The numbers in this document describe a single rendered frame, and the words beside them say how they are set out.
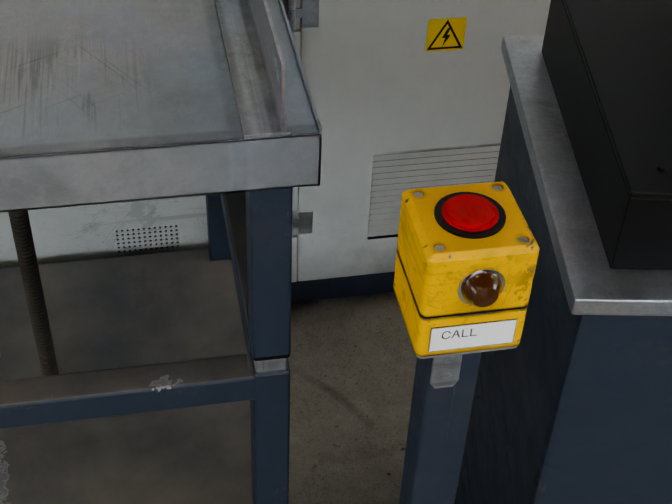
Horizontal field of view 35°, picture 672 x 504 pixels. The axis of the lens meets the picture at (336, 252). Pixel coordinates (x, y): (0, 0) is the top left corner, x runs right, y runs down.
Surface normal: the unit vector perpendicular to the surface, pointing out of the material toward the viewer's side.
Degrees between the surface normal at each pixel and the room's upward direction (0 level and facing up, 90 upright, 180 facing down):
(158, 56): 0
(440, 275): 90
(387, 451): 0
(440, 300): 89
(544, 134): 0
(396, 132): 90
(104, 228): 90
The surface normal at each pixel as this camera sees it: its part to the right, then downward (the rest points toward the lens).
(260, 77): 0.04, -0.76
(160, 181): 0.18, 0.65
